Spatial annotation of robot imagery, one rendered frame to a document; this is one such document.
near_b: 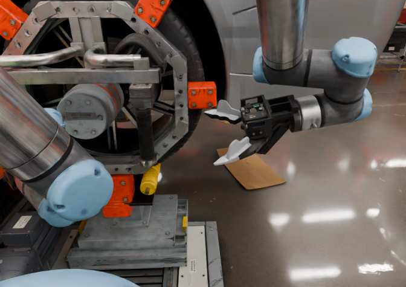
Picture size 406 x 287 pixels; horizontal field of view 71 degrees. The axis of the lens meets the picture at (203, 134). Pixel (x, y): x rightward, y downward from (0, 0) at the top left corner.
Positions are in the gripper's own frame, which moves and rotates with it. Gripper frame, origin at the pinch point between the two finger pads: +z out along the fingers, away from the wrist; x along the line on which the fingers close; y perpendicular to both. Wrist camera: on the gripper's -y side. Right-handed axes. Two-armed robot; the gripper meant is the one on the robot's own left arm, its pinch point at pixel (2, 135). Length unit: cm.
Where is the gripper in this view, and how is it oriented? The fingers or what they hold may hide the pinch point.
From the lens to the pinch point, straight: 82.8
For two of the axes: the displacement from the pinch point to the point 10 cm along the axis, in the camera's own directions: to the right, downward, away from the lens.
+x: 6.8, -3.2, 6.6
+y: 0.0, 9.0, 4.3
